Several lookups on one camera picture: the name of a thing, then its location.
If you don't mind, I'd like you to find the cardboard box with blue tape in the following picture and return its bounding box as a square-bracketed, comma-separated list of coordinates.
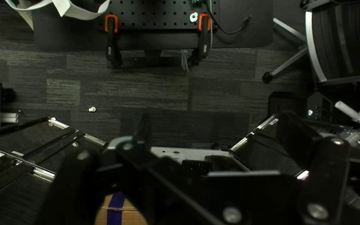
[94, 192, 148, 225]

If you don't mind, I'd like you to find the black pegboard panel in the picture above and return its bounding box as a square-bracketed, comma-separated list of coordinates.
[108, 0, 221, 29]

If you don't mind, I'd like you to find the left orange-handled clamp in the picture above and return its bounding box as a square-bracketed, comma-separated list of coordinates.
[104, 13, 123, 67]

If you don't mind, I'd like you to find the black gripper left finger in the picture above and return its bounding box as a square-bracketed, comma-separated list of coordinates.
[36, 149, 106, 225]

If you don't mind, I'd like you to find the white fabric strap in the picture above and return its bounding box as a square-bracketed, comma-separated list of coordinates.
[4, 0, 112, 31]

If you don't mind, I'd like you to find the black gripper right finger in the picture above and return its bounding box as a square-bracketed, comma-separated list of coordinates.
[299, 137, 351, 225]

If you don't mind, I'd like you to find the right orange-handled clamp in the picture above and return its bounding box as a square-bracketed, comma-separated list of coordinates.
[189, 12, 212, 64]

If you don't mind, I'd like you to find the orange-handled clamp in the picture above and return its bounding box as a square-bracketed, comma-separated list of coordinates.
[104, 13, 123, 67]
[189, 12, 212, 64]

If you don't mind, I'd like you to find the black office chair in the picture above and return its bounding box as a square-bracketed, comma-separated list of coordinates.
[263, 0, 360, 83]

